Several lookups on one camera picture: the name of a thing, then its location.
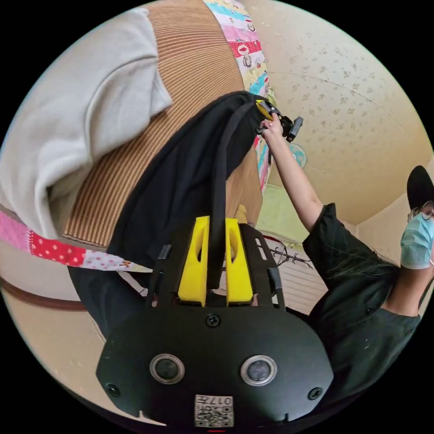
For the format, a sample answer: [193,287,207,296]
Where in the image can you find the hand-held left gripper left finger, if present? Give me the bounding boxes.
[177,216,211,307]

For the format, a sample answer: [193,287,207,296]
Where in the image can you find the person's right hand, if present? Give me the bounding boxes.
[258,119,285,145]

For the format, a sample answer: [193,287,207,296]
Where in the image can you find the light grey sweater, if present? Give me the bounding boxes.
[0,7,174,240]

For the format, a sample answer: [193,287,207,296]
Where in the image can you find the brown ribbed folding board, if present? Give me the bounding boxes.
[62,0,264,250]

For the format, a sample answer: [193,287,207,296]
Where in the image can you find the bed with patchwork quilt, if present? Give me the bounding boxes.
[0,0,276,274]

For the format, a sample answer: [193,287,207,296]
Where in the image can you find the person's body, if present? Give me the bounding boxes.
[301,165,434,409]

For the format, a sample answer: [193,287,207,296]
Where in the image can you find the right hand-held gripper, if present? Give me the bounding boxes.
[255,99,295,143]

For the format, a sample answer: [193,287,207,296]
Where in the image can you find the person's right forearm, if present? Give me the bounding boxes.
[268,136,325,234]

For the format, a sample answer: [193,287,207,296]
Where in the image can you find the white and teal fan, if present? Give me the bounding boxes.
[288,143,309,169]

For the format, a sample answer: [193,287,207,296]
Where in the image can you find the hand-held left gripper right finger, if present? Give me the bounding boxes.
[225,218,254,307]

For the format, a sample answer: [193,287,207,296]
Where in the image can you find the black pants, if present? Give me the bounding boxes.
[67,90,269,344]

